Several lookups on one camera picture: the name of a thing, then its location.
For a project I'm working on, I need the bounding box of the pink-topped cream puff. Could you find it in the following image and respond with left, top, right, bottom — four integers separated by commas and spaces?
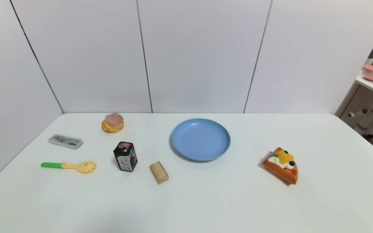
101, 113, 124, 133

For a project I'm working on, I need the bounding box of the blue plate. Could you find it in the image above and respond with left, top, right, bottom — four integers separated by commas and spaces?
171, 118, 231, 162

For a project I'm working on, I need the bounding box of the tan wooden block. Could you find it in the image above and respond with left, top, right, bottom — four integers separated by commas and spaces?
149, 161, 170, 185

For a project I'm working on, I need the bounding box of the black small drink carton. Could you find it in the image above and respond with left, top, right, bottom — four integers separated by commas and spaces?
113, 141, 138, 172

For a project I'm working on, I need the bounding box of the waffle slice with fruit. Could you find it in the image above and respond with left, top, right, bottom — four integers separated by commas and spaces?
262, 147, 299, 185

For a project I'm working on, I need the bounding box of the grey transparent plastic case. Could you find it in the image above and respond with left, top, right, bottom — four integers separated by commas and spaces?
48, 134, 84, 150

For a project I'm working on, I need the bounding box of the white side shelf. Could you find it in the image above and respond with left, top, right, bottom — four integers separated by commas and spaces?
335, 72, 373, 136

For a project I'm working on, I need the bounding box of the white stand with black knobs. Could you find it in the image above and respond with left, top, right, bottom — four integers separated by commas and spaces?
348, 96, 373, 136

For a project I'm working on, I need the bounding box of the yellow pasta fork green handle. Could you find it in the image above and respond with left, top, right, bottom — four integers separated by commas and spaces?
41, 161, 97, 175

